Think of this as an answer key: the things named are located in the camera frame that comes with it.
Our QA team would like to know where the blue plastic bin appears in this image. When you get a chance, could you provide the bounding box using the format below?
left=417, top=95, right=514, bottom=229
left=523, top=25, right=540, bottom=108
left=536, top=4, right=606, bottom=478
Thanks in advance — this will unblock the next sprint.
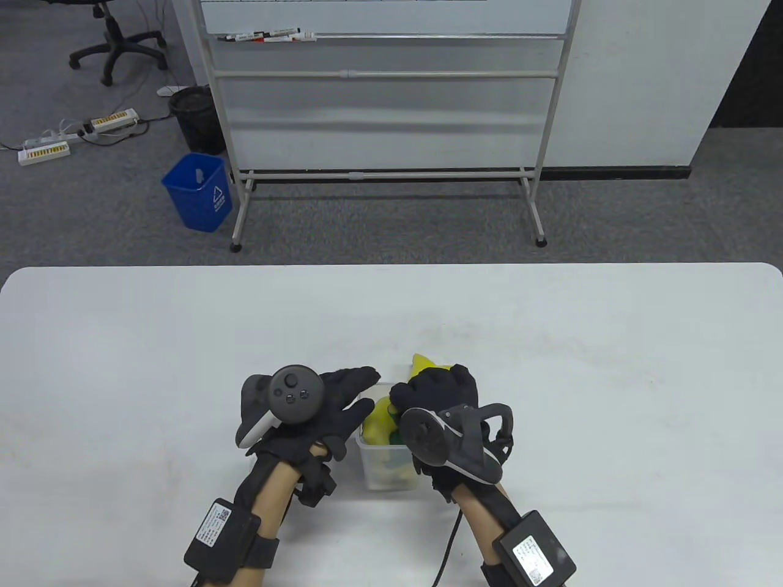
left=161, top=153, right=233, bottom=233

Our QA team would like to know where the black office chair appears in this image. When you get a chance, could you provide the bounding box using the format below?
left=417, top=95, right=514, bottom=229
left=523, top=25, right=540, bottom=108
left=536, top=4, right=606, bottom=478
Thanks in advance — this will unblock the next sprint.
left=43, top=0, right=169, bottom=86

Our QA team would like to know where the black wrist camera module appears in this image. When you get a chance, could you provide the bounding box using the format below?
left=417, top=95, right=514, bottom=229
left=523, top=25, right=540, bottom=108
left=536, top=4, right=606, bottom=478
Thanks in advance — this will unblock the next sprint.
left=297, top=459, right=337, bottom=508

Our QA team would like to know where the person's right forearm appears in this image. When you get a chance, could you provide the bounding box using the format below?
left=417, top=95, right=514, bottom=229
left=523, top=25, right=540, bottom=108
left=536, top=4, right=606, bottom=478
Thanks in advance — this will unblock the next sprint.
left=456, top=483, right=527, bottom=587

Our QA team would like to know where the black floor cable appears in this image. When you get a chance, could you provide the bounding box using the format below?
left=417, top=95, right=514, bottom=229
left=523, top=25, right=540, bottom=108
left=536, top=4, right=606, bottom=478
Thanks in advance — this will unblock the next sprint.
left=78, top=119, right=150, bottom=146

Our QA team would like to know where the whiteboard on metal stand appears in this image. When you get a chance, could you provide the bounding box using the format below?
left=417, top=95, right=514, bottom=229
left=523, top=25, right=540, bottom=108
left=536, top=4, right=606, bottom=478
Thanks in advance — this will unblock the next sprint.
left=197, top=0, right=585, bottom=253

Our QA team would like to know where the grey handheld controller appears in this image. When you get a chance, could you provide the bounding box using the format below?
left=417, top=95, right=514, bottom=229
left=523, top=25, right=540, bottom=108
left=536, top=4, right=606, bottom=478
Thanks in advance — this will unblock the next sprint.
left=236, top=365, right=326, bottom=450
left=401, top=402, right=516, bottom=485

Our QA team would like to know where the black mesh trash bin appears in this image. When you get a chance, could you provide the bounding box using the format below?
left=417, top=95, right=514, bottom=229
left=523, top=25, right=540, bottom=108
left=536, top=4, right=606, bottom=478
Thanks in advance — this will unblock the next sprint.
left=168, top=86, right=226, bottom=155

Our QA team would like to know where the person's right hand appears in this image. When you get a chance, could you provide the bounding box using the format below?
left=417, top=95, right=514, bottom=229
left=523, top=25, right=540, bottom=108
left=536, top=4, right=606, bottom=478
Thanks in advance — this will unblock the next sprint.
left=390, top=364, right=516, bottom=507

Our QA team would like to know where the white power strip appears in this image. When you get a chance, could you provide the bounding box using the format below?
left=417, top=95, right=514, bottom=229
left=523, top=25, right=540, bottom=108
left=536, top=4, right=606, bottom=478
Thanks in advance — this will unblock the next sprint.
left=83, top=108, right=139, bottom=134
left=17, top=141, right=72, bottom=166

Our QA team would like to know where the clear plastic airtight container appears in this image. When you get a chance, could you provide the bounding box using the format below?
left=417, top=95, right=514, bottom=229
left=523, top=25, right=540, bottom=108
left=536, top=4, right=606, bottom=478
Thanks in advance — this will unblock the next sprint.
left=356, top=384, right=429, bottom=492

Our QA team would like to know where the black forearm sensor box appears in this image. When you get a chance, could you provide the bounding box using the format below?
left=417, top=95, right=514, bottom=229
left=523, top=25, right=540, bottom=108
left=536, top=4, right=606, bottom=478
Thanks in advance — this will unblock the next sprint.
left=492, top=511, right=577, bottom=587
left=184, top=498, right=262, bottom=581

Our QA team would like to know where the person's left forearm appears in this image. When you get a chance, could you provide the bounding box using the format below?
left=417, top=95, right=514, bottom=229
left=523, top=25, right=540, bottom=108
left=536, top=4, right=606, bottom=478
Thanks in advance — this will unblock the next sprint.
left=236, top=452, right=319, bottom=587

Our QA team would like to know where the person's left hand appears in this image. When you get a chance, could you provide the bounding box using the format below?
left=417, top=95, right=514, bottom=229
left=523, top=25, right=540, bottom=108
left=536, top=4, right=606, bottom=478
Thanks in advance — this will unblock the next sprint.
left=250, top=366, right=381, bottom=463

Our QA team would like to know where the black door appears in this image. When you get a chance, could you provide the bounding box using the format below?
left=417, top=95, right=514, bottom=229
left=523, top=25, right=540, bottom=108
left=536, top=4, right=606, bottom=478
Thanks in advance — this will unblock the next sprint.
left=710, top=0, right=783, bottom=129

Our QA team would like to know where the black glove cable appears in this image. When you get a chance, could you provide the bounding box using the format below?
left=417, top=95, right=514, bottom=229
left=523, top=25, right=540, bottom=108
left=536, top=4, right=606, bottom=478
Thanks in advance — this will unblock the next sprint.
left=433, top=511, right=462, bottom=587

